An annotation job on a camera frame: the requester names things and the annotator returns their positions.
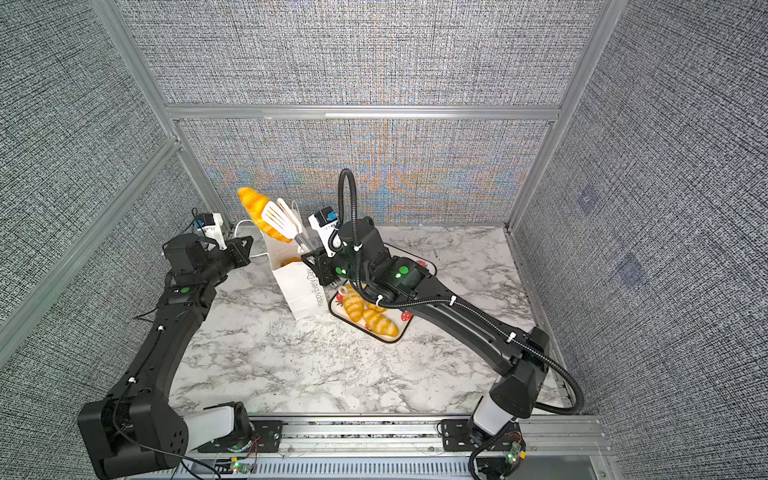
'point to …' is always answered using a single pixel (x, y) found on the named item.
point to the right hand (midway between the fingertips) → (307, 252)
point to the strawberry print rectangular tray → (400, 319)
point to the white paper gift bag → (299, 281)
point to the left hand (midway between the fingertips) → (253, 237)
